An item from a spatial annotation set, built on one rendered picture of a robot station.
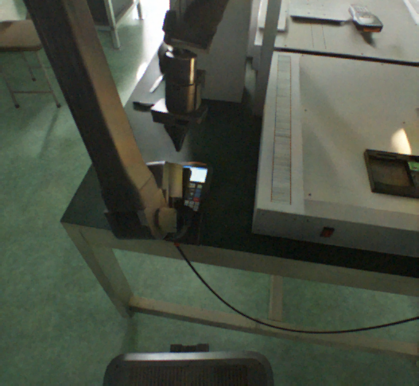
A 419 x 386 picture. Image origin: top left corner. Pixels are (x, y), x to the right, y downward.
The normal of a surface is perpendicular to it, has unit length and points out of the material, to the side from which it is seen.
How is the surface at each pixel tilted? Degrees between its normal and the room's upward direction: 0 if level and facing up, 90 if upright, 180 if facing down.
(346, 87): 0
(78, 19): 70
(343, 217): 0
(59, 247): 0
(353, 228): 90
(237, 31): 90
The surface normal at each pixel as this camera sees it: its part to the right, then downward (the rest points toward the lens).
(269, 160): 0.01, -0.65
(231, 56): -0.17, 0.75
